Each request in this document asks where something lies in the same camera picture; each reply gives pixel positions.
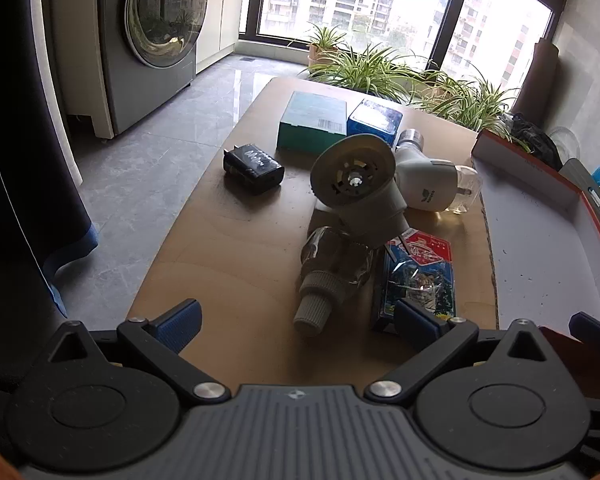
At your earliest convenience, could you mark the red blue playing card pack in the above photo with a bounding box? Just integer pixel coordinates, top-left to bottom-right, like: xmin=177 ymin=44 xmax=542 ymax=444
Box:
xmin=371 ymin=230 xmax=457 ymax=335

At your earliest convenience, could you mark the small black packet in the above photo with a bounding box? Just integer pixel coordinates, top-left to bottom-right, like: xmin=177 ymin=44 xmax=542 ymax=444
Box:
xmin=223 ymin=144 xmax=286 ymax=195

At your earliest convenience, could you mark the black-framed window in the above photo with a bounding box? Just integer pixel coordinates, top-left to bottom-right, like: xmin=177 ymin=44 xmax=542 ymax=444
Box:
xmin=237 ymin=0 xmax=576 ymax=86

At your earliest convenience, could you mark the brown rolled mat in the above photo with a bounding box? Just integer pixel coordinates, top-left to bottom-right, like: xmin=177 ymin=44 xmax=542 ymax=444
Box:
xmin=510 ymin=40 xmax=560 ymax=116

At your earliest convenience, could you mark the clear bottle grey cap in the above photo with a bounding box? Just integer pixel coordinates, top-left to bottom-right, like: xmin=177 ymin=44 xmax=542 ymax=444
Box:
xmin=294 ymin=226 xmax=373 ymax=338

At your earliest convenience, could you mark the white plug-in heater green logo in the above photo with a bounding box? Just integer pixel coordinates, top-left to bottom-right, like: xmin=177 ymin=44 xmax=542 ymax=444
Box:
xmin=394 ymin=146 xmax=481 ymax=216

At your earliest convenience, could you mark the white round-mouth plug-in heater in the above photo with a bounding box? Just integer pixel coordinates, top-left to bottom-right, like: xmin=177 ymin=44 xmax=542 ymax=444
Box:
xmin=310 ymin=135 xmax=408 ymax=251

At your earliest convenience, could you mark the white fan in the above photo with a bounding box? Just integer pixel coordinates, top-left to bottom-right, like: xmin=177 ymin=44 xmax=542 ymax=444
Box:
xmin=550 ymin=125 xmax=581 ymax=161

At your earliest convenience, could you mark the orange-edged cardboard box tray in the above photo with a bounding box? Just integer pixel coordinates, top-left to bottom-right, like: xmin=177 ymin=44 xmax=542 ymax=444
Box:
xmin=470 ymin=129 xmax=600 ymax=332

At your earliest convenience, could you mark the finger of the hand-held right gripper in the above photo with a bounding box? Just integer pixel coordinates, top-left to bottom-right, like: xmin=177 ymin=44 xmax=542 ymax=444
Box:
xmin=569 ymin=312 xmax=600 ymax=348

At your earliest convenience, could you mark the blue plastic box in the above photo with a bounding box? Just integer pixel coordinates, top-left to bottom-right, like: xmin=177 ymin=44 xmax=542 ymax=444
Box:
xmin=346 ymin=99 xmax=404 ymax=148

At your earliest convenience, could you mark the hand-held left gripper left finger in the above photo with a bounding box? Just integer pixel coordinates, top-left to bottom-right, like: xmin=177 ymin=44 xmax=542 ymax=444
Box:
xmin=47 ymin=299 xmax=231 ymax=406

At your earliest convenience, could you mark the grey washing machine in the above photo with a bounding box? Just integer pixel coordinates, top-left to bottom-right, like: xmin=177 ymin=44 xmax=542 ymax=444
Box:
xmin=97 ymin=0 xmax=209 ymax=138

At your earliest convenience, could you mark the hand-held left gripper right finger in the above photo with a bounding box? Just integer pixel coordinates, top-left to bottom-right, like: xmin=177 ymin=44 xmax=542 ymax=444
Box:
xmin=366 ymin=298 xmax=551 ymax=403

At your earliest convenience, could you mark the black bag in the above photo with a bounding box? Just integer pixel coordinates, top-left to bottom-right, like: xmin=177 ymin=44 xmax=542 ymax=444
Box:
xmin=502 ymin=112 xmax=563 ymax=171

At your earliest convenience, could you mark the teal cardboard box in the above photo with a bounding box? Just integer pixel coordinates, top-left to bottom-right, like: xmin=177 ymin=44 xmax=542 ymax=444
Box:
xmin=276 ymin=91 xmax=351 ymax=153

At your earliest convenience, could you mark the dark curtain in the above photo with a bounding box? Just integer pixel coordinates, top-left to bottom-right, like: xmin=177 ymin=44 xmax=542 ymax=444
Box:
xmin=0 ymin=0 xmax=98 ymax=321

